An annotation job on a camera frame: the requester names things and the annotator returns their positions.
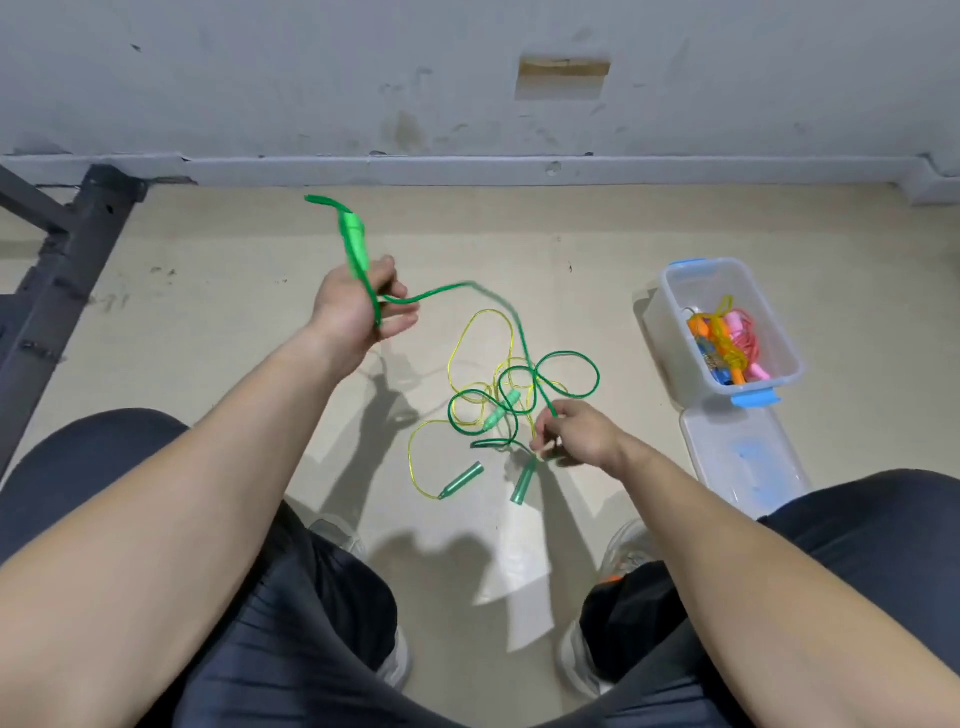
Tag person's right hand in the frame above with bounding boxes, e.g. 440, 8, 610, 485
532, 397, 635, 482

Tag person's left hand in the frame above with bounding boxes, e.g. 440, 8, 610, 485
307, 255, 422, 380

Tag green-handled dark green jump rope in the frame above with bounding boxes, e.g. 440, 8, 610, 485
304, 192, 603, 452

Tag pile of colourful jump ropes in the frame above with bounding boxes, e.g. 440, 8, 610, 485
405, 307, 545, 509

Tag orange handled yellow skipping rope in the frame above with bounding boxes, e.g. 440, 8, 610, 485
687, 295, 752, 386

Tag pink skipping rope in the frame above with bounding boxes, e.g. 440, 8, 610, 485
726, 307, 773, 381

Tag clear storage box blue latches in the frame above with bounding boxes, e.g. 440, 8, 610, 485
645, 256, 807, 410

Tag person's right forearm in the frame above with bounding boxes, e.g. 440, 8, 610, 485
607, 442, 960, 728

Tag person's left forearm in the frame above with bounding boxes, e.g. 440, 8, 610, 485
0, 337, 362, 728

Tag clear plastic box lid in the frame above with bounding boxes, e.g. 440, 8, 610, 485
679, 397, 813, 521

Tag grey right shoe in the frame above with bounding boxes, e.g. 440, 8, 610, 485
558, 517, 656, 701

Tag grey shoe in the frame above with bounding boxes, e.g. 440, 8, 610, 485
558, 517, 656, 701
307, 517, 413, 692

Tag grey left shoe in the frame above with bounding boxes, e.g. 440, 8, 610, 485
307, 517, 413, 692

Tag black shorts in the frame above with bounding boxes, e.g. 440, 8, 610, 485
0, 408, 960, 728

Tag black metal rack frame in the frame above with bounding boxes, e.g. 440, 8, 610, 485
0, 165, 149, 474

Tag small wooden wall block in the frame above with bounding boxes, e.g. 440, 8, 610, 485
517, 57, 614, 84

